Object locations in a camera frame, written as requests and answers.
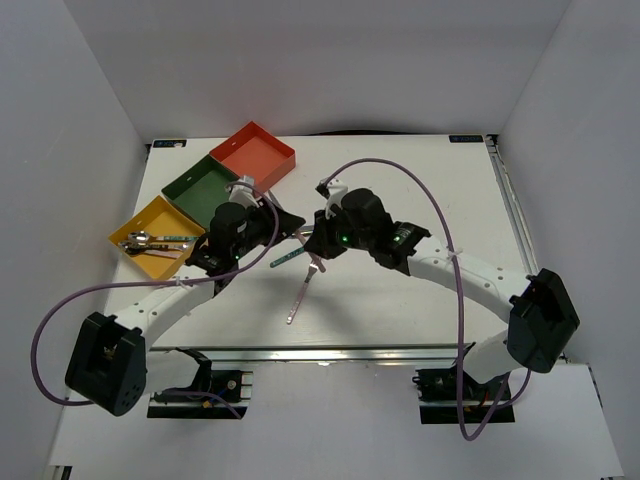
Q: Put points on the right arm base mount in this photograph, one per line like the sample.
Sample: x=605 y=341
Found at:
x=436 y=390

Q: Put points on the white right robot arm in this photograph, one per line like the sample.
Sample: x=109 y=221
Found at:
x=414 y=252

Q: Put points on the green handled fork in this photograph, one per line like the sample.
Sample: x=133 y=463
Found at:
x=287 y=257

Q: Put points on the red box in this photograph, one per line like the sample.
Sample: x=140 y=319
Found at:
x=252 y=151

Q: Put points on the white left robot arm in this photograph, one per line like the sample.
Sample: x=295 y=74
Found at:
x=113 y=364

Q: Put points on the brown handled spoon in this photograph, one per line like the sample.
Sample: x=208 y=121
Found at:
x=133 y=246

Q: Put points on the aluminium table frame rail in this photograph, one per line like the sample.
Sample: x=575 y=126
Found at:
x=515 y=210

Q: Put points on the green handled spoon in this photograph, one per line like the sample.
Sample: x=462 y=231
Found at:
x=145 y=237

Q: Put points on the pink handled fork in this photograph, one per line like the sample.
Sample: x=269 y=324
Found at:
x=312 y=270

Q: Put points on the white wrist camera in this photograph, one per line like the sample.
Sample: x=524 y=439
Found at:
x=241 y=192
x=333 y=192

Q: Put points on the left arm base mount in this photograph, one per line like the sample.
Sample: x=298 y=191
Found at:
x=185 y=384

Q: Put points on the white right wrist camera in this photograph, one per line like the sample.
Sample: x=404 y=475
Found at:
x=333 y=192

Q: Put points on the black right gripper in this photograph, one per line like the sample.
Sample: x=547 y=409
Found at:
x=321 y=242

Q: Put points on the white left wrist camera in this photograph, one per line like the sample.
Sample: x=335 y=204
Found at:
x=241 y=192

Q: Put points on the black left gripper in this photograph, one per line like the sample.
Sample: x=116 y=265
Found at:
x=288 y=223

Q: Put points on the green box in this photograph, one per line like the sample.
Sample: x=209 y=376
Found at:
x=199 y=191

